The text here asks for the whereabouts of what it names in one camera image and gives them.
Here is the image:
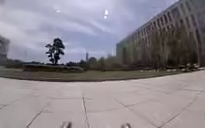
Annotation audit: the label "distant line of trees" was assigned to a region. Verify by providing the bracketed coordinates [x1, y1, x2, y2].
[6, 55, 124, 71]

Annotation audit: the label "grass strip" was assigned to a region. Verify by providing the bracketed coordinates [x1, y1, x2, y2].
[0, 67, 192, 83]

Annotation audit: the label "distant tower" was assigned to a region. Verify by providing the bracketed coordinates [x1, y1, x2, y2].
[85, 51, 90, 63]

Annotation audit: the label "grey stone slab plaza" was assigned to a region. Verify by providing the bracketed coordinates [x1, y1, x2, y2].
[0, 68, 205, 128]

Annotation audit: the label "tall dark tree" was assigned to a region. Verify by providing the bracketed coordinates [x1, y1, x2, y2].
[44, 37, 66, 66]

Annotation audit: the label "low trimmed hedge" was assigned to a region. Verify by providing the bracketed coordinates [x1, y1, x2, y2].
[22, 63, 85, 73]

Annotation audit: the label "row of trees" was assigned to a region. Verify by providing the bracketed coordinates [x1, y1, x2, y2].
[121, 29, 202, 69]

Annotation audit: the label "robot's own part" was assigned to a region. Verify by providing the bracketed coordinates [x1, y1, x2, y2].
[60, 121, 73, 128]
[120, 122, 132, 128]

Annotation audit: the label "parked vehicles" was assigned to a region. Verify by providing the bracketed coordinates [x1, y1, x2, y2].
[164, 62, 201, 73]

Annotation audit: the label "large pale curved building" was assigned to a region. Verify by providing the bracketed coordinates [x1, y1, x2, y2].
[115, 0, 205, 68]

